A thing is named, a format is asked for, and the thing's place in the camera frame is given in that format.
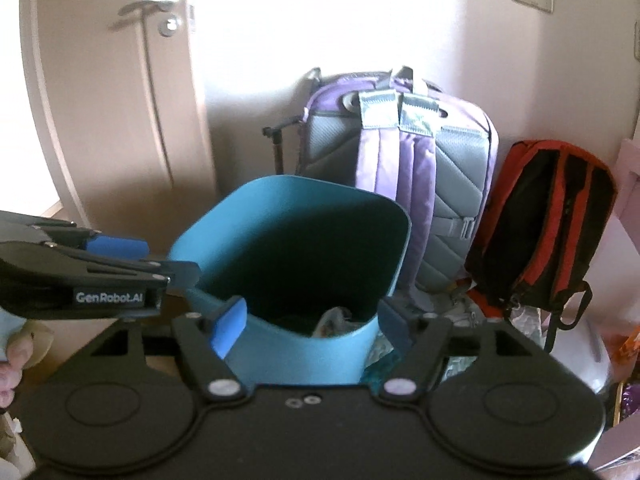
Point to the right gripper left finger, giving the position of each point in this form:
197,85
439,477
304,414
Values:
204,340

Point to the silver door handle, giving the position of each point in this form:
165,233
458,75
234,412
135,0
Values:
162,5

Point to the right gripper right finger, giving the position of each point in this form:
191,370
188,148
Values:
421,339

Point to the person's left hand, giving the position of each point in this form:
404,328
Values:
17,349

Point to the black trolley handle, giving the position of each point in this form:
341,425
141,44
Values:
275,135

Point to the teal plastic trash bin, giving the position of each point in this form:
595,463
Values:
294,248

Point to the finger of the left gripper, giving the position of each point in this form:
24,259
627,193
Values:
116,247
141,275

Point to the purple grey backpack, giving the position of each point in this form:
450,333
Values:
396,134

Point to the beige wooden door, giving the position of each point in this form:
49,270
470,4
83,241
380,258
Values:
120,112

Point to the teal white zigzag quilt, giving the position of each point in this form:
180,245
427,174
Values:
466,315

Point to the orange snack packet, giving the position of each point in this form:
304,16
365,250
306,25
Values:
624,352

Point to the grey white wrapper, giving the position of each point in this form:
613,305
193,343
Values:
336,322

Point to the red black backpack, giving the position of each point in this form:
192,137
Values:
539,231

